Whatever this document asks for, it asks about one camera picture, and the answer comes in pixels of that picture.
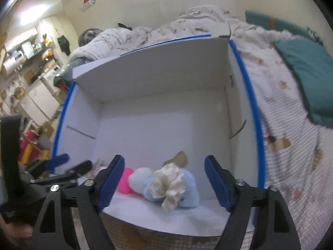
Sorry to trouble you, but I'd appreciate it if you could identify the bright pink scrunchie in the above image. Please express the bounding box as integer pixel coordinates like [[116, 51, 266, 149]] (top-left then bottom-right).
[[116, 167, 134, 194]]

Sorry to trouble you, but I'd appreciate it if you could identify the light blue fluffy scrunchie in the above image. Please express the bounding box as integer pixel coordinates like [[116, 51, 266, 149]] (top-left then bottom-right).
[[143, 168, 200, 209]]

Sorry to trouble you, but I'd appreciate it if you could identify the person's left hand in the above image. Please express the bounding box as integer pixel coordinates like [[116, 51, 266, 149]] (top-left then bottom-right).
[[0, 212, 34, 240]]

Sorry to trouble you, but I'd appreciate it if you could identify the white printed comforter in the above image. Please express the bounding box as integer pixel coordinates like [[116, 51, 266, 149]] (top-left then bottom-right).
[[69, 5, 235, 60]]

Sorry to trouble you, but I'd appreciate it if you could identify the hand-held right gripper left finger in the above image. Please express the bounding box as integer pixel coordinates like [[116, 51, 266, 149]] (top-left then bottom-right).
[[32, 154, 126, 250]]

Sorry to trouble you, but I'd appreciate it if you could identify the cream white scrunchie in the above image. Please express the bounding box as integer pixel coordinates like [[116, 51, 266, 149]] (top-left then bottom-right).
[[151, 163, 186, 211]]

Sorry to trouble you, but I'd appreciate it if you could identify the beige lace scrunchie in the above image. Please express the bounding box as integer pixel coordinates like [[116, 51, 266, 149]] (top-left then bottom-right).
[[90, 159, 108, 178]]

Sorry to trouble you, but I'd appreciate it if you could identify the brown scrunchie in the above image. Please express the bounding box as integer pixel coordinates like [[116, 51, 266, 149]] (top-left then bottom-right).
[[163, 150, 189, 168]]

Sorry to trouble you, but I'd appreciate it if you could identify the white wall fixture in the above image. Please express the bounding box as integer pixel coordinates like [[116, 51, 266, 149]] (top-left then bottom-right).
[[81, 0, 96, 12]]

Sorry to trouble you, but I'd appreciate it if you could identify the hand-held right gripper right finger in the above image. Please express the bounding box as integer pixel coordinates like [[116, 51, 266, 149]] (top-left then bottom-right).
[[204, 155, 302, 250]]

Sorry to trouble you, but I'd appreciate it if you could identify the blue cardboard box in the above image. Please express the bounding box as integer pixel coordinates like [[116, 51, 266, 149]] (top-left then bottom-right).
[[51, 34, 266, 237]]

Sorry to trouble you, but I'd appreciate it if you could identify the white water heater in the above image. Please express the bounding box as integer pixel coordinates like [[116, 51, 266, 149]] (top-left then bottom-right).
[[1, 55, 25, 75]]

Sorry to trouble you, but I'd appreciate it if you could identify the pink and yellow rack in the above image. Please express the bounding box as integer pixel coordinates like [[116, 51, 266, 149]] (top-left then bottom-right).
[[18, 130, 39, 162]]

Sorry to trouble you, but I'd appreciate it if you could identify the black hanging clothing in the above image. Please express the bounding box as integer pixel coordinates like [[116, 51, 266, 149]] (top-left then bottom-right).
[[57, 35, 71, 56]]

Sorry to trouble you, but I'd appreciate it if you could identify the grey striped plush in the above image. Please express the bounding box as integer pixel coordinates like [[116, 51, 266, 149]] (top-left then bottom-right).
[[78, 28, 103, 47]]

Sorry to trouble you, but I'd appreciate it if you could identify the teal pillow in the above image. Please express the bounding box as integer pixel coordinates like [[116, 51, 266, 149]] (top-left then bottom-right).
[[274, 38, 333, 128]]

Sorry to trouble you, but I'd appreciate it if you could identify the teal blanket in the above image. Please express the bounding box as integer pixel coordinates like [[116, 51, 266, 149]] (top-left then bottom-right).
[[53, 57, 87, 84]]

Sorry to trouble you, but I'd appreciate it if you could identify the teal bolster cushion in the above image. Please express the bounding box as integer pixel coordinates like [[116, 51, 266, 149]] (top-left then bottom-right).
[[245, 10, 313, 38]]

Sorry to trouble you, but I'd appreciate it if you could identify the white fluffy scrunchie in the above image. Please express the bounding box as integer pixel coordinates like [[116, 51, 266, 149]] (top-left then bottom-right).
[[129, 167, 154, 194]]

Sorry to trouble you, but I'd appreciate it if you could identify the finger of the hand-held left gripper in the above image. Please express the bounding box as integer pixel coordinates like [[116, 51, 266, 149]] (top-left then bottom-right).
[[31, 160, 93, 186], [25, 153, 70, 178]]

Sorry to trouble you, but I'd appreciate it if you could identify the white kitchen cabinet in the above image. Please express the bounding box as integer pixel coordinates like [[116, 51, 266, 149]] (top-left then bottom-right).
[[21, 82, 61, 121]]

